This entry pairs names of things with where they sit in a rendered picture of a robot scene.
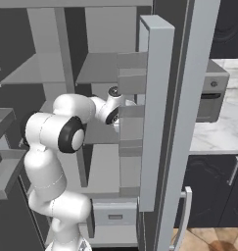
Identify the dark base cabinet door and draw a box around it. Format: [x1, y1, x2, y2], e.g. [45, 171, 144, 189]
[174, 153, 238, 229]

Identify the silver cabinet door handle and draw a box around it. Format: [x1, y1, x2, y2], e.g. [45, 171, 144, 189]
[226, 155, 238, 187]

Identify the grey toaster oven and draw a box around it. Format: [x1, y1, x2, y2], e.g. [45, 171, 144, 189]
[195, 59, 231, 124]

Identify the grey fridge drawer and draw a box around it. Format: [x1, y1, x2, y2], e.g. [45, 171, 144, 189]
[86, 198, 139, 239]

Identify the dark wall cabinet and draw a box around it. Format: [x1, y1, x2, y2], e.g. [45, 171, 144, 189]
[210, 0, 238, 60]

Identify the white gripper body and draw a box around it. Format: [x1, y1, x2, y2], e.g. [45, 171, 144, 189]
[112, 120, 122, 134]

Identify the grey fridge door with bins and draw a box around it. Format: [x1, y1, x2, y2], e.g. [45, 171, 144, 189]
[116, 0, 221, 251]

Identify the dark fridge door with shelves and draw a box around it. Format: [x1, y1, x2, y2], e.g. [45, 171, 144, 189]
[0, 54, 43, 251]

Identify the grey curved fridge door handle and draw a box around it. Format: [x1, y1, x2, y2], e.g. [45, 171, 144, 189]
[168, 185, 194, 251]

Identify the grey fridge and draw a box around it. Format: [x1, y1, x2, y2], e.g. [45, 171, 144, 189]
[0, 0, 190, 251]

